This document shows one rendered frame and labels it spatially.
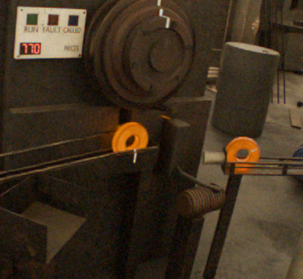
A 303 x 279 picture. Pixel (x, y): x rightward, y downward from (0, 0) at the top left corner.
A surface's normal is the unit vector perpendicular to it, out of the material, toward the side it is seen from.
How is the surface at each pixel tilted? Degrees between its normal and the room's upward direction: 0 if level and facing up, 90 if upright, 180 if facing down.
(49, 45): 90
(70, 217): 5
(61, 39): 90
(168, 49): 90
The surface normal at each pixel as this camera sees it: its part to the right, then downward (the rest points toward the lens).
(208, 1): 0.55, 0.36
